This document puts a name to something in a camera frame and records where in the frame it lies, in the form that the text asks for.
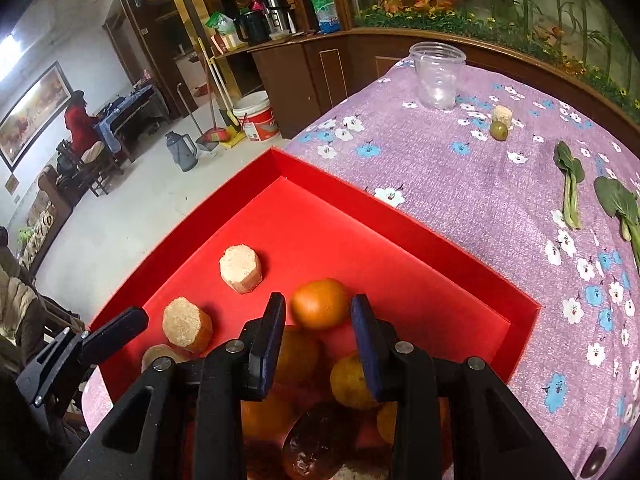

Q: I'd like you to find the large red date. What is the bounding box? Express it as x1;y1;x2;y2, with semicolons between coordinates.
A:
281;402;361;480

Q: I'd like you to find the broom with dustpan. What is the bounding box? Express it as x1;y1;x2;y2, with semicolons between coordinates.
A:
195;37;247;151

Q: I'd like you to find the yellowish orange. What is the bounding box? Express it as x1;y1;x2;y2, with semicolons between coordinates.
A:
330;352;378;410

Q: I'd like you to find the bok choy stalk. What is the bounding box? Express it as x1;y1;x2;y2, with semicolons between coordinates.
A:
593;176;640;261
552;140;586;231

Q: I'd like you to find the grey kettle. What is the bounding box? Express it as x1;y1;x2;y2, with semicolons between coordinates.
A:
165;131;199;173

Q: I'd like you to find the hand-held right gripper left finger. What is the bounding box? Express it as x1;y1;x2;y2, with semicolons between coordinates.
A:
60;291;287;480

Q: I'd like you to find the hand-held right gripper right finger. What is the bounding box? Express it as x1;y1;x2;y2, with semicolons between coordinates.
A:
351;293;576;480

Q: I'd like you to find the dark table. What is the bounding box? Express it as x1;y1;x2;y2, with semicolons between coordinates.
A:
97;85;171;146

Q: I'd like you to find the short sugarcane piece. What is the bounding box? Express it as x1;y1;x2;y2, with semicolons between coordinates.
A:
141;344;188;373
219;245;264;295
162;296;213;356

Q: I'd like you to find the steel thermos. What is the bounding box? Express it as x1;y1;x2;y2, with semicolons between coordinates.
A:
260;0;293;33

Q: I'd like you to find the framed wall painting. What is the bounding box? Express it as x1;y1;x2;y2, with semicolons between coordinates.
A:
0;60;73;171

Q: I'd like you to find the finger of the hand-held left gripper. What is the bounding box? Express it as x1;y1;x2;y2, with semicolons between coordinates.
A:
15;306;150;407

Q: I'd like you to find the black jug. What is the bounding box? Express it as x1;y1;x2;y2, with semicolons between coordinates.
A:
234;10;271;45

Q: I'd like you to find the clear plastic cup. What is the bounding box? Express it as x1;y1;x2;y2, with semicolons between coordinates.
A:
409;41;467;111

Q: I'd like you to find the clear plastic bottle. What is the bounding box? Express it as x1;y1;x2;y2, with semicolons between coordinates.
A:
309;0;342;36

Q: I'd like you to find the wooden bench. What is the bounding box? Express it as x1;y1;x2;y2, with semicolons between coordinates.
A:
17;165;76;271

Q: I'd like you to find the gold trimmed wooden shelf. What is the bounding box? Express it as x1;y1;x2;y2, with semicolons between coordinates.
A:
120;0;311;116

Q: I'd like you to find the red box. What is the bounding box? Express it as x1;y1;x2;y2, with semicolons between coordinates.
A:
82;146;542;480

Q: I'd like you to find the white plastic bucket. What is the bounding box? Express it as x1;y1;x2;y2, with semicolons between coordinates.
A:
231;91;279;143

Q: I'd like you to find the brown quilted cloth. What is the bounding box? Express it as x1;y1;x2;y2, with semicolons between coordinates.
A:
0;227;86;356

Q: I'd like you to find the artificial plant display case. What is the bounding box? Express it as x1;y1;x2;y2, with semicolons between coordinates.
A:
345;0;640;111

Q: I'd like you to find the wooden chair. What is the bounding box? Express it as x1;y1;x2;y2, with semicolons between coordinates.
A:
57;140;123;198

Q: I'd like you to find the green packet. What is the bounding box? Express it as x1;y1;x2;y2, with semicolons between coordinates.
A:
205;11;236;36

